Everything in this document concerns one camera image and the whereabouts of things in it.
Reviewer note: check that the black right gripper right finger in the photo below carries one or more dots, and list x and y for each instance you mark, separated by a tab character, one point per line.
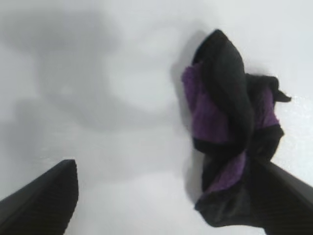
286	205

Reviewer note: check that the black and purple cloth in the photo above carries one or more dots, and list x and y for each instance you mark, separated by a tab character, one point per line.
220	80

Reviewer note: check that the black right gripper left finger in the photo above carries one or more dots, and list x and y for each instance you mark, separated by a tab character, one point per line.
41	203

